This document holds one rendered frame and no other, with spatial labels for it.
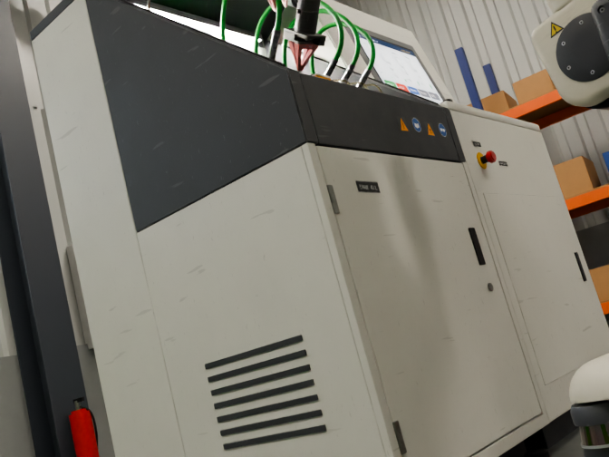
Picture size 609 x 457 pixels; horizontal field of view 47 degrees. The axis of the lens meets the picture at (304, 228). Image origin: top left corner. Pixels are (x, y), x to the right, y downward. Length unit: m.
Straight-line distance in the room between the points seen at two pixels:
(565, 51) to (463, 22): 7.73
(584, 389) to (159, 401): 1.08
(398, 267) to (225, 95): 0.53
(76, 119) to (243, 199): 0.67
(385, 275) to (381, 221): 0.12
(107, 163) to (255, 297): 0.61
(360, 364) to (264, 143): 0.49
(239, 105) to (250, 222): 0.25
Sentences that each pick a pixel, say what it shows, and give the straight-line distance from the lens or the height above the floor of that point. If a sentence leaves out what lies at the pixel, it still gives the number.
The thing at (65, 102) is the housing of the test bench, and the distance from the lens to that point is 2.05.
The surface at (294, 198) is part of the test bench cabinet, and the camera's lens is 1.40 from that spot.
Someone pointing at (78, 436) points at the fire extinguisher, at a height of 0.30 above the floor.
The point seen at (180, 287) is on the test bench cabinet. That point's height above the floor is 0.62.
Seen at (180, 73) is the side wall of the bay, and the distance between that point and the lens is 1.67.
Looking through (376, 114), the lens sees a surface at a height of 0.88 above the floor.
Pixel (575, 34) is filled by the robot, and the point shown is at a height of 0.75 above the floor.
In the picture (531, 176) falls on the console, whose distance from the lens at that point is 2.39.
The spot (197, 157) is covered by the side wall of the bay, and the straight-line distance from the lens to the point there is 1.60.
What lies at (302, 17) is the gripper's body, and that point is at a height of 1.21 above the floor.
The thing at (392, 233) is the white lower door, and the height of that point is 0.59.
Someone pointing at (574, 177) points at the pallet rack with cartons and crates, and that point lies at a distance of 6.96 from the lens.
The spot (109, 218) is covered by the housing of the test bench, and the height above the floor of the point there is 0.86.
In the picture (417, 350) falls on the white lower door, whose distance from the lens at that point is 1.47.
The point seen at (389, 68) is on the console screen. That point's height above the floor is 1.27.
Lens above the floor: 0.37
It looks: 11 degrees up
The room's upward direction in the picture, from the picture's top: 15 degrees counter-clockwise
